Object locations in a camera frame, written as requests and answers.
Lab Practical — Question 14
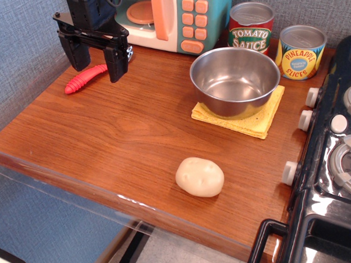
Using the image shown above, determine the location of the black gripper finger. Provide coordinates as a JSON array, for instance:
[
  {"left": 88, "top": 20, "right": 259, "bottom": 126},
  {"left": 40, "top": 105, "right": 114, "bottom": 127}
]
[
  {"left": 103, "top": 44, "right": 129, "bottom": 83},
  {"left": 58, "top": 31, "right": 91, "bottom": 72}
]

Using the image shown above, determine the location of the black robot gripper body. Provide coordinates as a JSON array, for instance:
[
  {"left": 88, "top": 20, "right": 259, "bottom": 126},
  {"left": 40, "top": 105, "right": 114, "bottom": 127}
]
[{"left": 53, "top": 0, "right": 129, "bottom": 49}]

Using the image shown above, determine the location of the stainless steel bowl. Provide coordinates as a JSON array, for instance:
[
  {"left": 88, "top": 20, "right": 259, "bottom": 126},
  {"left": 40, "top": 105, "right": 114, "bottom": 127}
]
[{"left": 190, "top": 47, "right": 281, "bottom": 120}]

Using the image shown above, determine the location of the yellow folded towel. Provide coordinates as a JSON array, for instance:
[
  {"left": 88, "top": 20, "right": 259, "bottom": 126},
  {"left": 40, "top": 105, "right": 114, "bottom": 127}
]
[{"left": 191, "top": 85, "right": 285, "bottom": 140}]

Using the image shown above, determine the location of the teal toy microwave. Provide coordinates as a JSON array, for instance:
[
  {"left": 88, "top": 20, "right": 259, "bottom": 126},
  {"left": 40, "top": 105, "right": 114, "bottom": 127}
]
[{"left": 114, "top": 0, "right": 232, "bottom": 55}]

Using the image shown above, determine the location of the tomato sauce can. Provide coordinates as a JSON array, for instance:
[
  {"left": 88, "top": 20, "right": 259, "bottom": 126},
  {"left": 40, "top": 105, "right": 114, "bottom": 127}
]
[{"left": 228, "top": 2, "right": 275, "bottom": 54}]

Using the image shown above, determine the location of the white toy potato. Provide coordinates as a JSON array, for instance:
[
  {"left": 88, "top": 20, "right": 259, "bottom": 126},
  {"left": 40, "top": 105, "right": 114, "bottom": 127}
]
[{"left": 175, "top": 157, "right": 224, "bottom": 198}]

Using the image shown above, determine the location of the pineapple slices can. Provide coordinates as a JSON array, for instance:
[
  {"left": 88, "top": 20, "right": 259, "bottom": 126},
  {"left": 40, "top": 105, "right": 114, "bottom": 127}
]
[{"left": 275, "top": 24, "right": 327, "bottom": 81}]

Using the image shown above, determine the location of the grey stove knob middle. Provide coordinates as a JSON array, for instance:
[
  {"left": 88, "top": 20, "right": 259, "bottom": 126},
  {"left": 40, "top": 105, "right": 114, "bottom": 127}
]
[{"left": 297, "top": 110, "right": 313, "bottom": 132}]

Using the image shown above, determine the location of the grey stove knob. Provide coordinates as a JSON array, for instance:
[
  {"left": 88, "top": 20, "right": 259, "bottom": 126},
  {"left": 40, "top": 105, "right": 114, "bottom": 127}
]
[
  {"left": 297, "top": 110, "right": 313, "bottom": 132},
  {"left": 305, "top": 87, "right": 320, "bottom": 108},
  {"left": 281, "top": 161, "right": 298, "bottom": 186}
]

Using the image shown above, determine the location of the grey stove knob upper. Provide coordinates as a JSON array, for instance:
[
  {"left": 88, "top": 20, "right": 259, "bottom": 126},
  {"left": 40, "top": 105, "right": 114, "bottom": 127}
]
[{"left": 305, "top": 87, "right": 320, "bottom": 108}]

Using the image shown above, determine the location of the grey stove knob lower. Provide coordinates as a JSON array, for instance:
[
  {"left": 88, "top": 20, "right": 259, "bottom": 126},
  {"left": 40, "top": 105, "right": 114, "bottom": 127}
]
[{"left": 281, "top": 161, "right": 298, "bottom": 186}]

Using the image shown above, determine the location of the black toy stove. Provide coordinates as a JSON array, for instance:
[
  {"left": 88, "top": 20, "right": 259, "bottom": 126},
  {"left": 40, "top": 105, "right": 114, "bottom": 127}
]
[{"left": 236, "top": 34, "right": 351, "bottom": 263}]

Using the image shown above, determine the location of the red ribbed toy handle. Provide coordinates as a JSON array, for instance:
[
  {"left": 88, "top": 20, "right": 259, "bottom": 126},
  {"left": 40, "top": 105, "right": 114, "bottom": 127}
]
[{"left": 64, "top": 64, "right": 108, "bottom": 94}]

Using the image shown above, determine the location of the black oven door handle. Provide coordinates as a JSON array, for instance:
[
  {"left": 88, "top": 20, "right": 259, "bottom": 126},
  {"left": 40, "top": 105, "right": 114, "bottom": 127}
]
[{"left": 247, "top": 219, "right": 289, "bottom": 263}]

